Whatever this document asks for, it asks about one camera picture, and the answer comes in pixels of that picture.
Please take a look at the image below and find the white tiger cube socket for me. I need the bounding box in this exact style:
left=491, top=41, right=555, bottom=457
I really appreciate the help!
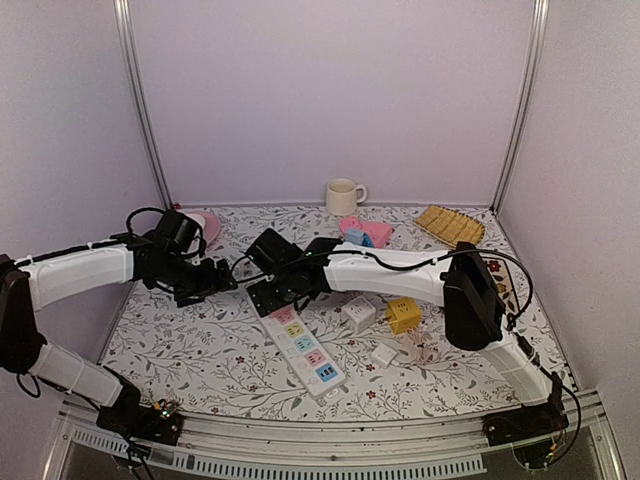
left=341, top=296, right=376, bottom=334

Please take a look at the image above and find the woven bamboo tray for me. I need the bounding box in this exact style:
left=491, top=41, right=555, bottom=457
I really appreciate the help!
left=414, top=205, right=486, bottom=247

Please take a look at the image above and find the yellow cube socket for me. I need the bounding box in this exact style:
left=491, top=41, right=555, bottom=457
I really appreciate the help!
left=385, top=297, right=422, bottom=335

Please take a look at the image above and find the white flat charger adapter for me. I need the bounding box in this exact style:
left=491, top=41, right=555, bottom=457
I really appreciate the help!
left=370, top=343, right=398, bottom=369

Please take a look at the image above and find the white ceramic mug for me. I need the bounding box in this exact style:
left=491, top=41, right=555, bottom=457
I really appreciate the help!
left=325, top=178, right=368, bottom=216

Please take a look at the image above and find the pink wedge power socket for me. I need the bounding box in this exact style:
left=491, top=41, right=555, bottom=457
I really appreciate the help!
left=339, top=216, right=393, bottom=248

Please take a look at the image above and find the aluminium corner post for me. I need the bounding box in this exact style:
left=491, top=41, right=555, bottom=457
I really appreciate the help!
left=113, top=0, right=174, bottom=209
left=491, top=0, right=550, bottom=216

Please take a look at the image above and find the white multicolour power strip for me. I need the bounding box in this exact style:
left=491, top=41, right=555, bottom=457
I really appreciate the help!
left=259, top=307, right=347, bottom=405

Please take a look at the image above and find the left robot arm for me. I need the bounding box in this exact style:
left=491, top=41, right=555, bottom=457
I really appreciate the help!
left=1, top=239, right=237, bottom=434

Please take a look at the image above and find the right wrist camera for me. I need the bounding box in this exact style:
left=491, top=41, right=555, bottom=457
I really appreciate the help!
left=246, top=228, right=303, bottom=274

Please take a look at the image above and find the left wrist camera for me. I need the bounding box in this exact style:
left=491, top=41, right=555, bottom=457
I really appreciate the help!
left=151, top=210, right=203, bottom=259

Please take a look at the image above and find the aluminium corner post left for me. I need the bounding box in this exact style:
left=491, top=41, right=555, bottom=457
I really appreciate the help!
left=113, top=0, right=174, bottom=209

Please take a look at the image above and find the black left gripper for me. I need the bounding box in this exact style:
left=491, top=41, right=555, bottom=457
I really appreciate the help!
left=152, top=252, right=239, bottom=308

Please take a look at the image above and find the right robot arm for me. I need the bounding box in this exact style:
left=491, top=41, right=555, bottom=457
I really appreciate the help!
left=247, top=229, right=562, bottom=436

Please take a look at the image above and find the aluminium front rail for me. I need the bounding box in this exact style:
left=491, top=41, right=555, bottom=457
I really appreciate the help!
left=43, top=391, right=627, bottom=479

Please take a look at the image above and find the pink bundled charger cable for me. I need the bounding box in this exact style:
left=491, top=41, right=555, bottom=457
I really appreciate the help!
left=404, top=329, right=446, bottom=369

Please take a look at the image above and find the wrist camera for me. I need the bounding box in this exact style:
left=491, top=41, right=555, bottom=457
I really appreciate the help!
left=246, top=228, right=303, bottom=274
left=151, top=210, right=203, bottom=259

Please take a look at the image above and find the aluminium corner post right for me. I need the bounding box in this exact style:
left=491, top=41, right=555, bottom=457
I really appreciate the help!
left=491, top=0, right=550, bottom=216

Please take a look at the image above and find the light blue cube plug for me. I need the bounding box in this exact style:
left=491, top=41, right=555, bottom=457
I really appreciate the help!
left=345, top=228, right=374, bottom=247

